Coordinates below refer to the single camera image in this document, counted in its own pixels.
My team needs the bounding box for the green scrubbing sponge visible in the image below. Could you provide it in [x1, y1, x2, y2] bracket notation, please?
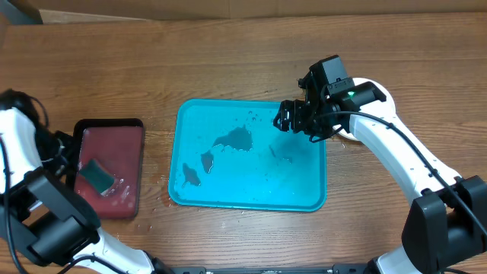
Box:
[78, 159, 116, 196]

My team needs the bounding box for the white plate with pink rim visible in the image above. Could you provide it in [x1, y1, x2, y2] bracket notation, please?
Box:
[352, 78, 396, 116]

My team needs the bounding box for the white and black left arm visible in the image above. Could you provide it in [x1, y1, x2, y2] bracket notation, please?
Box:
[1, 89, 171, 274]

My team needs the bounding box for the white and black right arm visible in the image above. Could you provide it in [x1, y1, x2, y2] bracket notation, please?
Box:
[273, 55, 486, 273]

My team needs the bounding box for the blue plastic tray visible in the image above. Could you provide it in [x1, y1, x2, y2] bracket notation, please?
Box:
[167, 99, 327, 212]

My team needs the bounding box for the black tray with pink liquid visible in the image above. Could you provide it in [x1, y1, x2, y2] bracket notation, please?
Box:
[66, 118, 145, 219]

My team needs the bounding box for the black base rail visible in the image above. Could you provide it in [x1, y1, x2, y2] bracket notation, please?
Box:
[149, 263, 380, 274]

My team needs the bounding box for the cardboard back wall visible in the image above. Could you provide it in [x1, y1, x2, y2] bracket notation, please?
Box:
[1, 0, 486, 24]

